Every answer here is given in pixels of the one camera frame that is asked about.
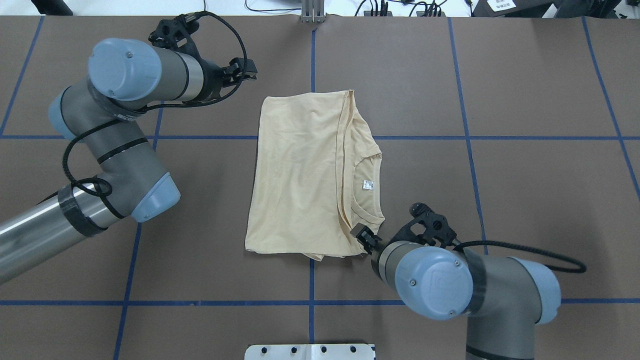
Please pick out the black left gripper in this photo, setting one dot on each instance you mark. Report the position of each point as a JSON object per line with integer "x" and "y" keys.
{"x": 213, "y": 74}

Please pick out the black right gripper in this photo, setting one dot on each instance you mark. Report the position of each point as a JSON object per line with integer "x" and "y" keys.
{"x": 374, "y": 247}

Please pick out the cream long-sleeve printed shirt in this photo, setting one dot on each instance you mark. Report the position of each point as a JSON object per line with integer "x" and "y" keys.
{"x": 317, "y": 176}

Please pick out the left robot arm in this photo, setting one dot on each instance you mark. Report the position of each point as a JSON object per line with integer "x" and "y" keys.
{"x": 112, "y": 170}

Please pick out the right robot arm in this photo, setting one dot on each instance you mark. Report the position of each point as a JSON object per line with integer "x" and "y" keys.
{"x": 504, "y": 298}

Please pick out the black label printer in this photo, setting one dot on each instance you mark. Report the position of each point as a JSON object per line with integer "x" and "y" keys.
{"x": 510, "y": 8}

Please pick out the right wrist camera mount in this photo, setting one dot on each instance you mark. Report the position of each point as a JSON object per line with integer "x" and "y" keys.
{"x": 427, "y": 228}

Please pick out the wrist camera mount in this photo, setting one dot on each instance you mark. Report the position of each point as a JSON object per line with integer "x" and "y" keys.
{"x": 176, "y": 34}
{"x": 427, "y": 228}

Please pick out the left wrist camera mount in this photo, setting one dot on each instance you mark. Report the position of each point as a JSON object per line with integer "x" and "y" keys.
{"x": 176, "y": 34}

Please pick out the aluminium frame post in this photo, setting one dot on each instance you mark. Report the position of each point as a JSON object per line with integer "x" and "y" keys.
{"x": 313, "y": 11}

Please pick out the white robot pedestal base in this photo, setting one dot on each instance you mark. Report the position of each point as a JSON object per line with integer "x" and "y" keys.
{"x": 326, "y": 351}

